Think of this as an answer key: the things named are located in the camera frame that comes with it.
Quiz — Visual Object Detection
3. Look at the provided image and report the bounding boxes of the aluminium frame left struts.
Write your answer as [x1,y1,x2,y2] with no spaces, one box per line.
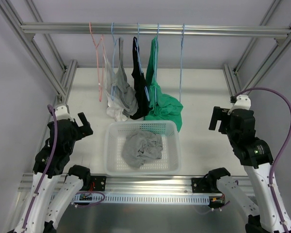
[0,0,78,104]

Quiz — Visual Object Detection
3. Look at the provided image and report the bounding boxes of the white slotted cable duct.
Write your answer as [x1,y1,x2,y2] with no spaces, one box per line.
[72,194,210,205]

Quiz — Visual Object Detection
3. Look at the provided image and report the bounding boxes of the aluminium frame right struts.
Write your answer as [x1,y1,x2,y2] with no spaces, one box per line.
[223,0,291,96]

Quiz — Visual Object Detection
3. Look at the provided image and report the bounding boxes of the aluminium hanging rail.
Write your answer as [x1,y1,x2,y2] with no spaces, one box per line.
[20,22,291,39]

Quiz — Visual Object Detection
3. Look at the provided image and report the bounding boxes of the blue hanger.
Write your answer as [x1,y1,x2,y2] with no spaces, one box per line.
[136,23,150,101]
[179,24,185,103]
[154,23,160,103]

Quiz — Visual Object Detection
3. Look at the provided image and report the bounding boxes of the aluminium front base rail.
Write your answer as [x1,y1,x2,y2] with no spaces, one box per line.
[18,173,254,196]

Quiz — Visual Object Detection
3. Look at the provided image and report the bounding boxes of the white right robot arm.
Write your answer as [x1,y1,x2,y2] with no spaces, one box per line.
[207,107,291,233]

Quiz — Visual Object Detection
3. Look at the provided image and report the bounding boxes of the grey tank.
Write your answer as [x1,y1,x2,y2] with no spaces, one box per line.
[111,37,138,116]
[121,130,163,168]

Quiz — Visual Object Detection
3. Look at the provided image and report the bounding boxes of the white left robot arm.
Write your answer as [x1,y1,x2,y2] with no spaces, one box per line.
[13,112,93,233]

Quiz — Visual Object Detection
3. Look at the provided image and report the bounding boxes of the aluminium frame struts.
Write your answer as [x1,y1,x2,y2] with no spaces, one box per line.
[0,0,78,104]
[223,0,291,96]

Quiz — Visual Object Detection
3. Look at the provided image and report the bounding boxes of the black tank top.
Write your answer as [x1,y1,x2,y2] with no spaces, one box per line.
[130,37,149,120]

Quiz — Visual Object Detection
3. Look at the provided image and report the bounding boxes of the white tank top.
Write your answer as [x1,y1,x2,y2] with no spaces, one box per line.
[103,52,128,121]

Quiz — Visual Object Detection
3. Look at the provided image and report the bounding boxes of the green tank top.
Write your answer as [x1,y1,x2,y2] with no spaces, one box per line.
[145,37,183,132]

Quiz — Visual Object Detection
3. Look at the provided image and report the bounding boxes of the white perforated plastic basket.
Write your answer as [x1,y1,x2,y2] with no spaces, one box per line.
[104,120,181,176]

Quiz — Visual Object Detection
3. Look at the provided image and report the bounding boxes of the pink hanger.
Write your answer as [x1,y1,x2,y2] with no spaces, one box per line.
[89,22,105,102]

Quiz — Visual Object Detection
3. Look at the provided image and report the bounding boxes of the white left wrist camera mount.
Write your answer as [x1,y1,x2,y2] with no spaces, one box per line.
[54,104,74,122]

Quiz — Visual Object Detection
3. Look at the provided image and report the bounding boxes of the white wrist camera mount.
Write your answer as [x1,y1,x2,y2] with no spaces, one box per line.
[227,95,251,115]
[54,104,74,122]

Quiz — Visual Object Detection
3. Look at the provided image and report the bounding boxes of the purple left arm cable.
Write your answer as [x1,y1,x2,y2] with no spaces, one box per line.
[20,104,58,233]

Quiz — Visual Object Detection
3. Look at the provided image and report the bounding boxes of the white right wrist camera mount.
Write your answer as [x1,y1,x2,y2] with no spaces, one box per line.
[227,95,251,115]

